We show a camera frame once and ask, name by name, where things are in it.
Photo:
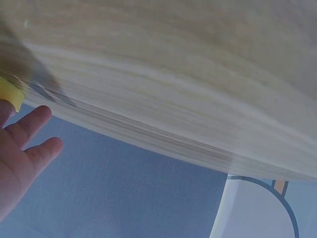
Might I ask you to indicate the yellow sponge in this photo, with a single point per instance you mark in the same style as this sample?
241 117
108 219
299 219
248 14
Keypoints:
11 93

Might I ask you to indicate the person's left hand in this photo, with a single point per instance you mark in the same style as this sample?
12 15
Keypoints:
12 163

